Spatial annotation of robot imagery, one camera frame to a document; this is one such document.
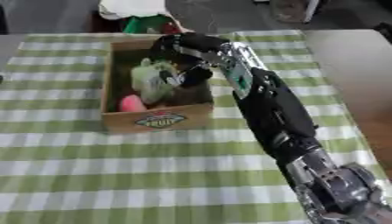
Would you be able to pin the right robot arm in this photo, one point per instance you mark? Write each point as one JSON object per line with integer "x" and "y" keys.
{"x": 275, "y": 110}

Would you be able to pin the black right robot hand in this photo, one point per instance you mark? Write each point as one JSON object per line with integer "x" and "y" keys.
{"x": 196, "y": 43}

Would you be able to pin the pale green soft toy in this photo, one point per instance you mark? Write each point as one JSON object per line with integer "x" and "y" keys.
{"x": 150, "y": 80}

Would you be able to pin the pink toy fruit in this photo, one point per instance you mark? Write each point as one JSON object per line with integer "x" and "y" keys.
{"x": 132, "y": 103}

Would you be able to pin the tan cardboard box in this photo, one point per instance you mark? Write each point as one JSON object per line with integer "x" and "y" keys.
{"x": 158, "y": 119}

